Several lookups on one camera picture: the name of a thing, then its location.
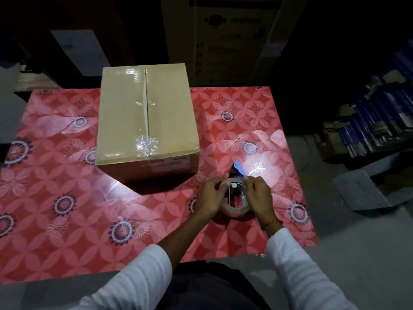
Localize person's right hand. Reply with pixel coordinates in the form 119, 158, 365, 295
243, 175, 279, 226

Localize person's left hand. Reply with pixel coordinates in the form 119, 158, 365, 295
194, 177, 230, 219

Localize clear packing tape roll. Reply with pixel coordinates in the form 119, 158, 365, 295
220, 177, 254, 219

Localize person's left forearm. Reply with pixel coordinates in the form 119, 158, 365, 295
69, 212, 205, 310

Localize person's right forearm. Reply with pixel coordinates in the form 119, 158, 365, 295
261, 219, 359, 310

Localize blue tape dispenser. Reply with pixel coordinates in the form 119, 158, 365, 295
228, 160, 247, 182

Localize red floral tablecloth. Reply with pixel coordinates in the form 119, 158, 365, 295
0, 86, 319, 284

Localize person's dark trousers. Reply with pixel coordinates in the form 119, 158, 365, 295
157, 261, 271, 310

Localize taped brown cardboard box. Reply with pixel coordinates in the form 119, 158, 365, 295
95, 63, 200, 184

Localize grey flat cardboard piece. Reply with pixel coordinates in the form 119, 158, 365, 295
332, 170, 393, 211

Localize large printed cardboard carton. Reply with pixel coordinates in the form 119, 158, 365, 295
160, 0, 284, 88

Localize pile of blue books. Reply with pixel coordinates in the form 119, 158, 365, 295
322, 39, 413, 158

